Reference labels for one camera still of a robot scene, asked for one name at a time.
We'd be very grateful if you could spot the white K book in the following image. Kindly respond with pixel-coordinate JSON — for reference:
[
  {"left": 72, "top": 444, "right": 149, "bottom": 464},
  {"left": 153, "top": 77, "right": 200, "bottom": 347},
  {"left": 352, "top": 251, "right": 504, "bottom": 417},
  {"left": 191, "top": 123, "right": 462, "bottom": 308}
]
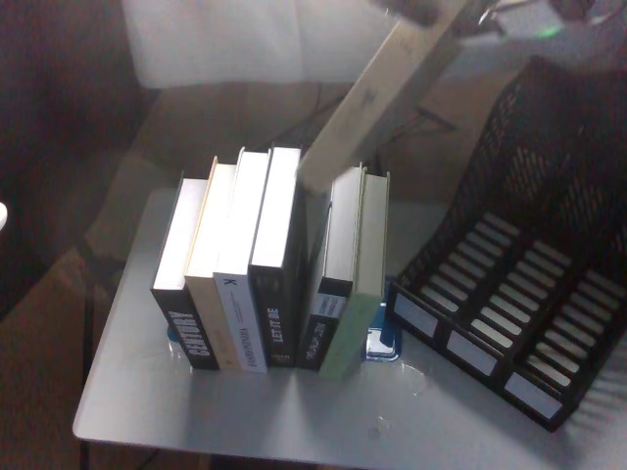
[{"left": 213, "top": 145, "right": 273, "bottom": 374}]

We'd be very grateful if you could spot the large white panel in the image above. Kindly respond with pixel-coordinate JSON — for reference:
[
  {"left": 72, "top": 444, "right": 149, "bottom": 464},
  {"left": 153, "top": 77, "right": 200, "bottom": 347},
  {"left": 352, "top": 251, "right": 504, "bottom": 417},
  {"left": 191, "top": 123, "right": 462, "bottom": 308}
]
[{"left": 121, "top": 0, "right": 535, "bottom": 99}]

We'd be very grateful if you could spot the black Century book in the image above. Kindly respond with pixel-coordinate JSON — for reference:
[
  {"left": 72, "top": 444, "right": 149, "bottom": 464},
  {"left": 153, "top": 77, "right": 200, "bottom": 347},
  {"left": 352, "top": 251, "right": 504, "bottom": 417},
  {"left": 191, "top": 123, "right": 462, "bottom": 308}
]
[{"left": 150, "top": 176, "right": 220, "bottom": 372}]

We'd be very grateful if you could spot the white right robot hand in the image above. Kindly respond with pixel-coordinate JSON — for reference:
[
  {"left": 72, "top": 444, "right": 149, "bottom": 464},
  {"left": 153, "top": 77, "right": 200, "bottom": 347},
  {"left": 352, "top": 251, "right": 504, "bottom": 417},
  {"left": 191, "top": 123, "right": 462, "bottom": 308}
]
[{"left": 366, "top": 0, "right": 627, "bottom": 55}]

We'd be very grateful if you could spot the pale green book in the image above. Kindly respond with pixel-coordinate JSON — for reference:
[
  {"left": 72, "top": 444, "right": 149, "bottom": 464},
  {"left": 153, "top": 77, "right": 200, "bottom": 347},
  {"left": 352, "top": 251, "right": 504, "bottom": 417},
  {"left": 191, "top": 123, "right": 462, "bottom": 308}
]
[{"left": 317, "top": 168, "right": 392, "bottom": 382}]

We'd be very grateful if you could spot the cream spine book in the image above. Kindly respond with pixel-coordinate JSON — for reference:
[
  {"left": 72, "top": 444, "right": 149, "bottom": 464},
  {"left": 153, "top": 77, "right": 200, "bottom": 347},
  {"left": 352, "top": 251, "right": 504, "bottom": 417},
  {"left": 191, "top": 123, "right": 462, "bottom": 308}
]
[{"left": 183, "top": 155, "right": 236, "bottom": 372}]

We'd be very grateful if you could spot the beige book with gold line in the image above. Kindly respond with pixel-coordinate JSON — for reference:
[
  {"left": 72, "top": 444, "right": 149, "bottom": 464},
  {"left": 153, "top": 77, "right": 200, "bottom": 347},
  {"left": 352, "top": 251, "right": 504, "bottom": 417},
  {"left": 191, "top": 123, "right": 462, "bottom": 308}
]
[{"left": 297, "top": 0, "right": 474, "bottom": 195}]

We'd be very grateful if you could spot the black Let It Be book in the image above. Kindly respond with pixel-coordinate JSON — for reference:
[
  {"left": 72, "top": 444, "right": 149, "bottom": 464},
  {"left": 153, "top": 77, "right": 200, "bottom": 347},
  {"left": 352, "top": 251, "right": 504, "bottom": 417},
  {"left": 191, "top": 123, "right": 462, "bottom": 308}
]
[{"left": 247, "top": 145, "right": 303, "bottom": 369}]

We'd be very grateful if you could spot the black book with white band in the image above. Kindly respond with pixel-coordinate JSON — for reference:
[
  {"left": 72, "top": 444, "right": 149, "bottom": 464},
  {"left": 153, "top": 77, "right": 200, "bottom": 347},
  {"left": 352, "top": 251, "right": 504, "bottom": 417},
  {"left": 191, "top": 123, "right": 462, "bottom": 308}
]
[{"left": 296, "top": 165, "right": 364, "bottom": 371}]

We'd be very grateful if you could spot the black tripod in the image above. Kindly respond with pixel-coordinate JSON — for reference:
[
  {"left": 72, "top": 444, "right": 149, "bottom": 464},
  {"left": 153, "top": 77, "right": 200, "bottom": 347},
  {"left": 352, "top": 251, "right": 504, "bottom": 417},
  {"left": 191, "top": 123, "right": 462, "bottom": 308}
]
[{"left": 288, "top": 82, "right": 459, "bottom": 163}]

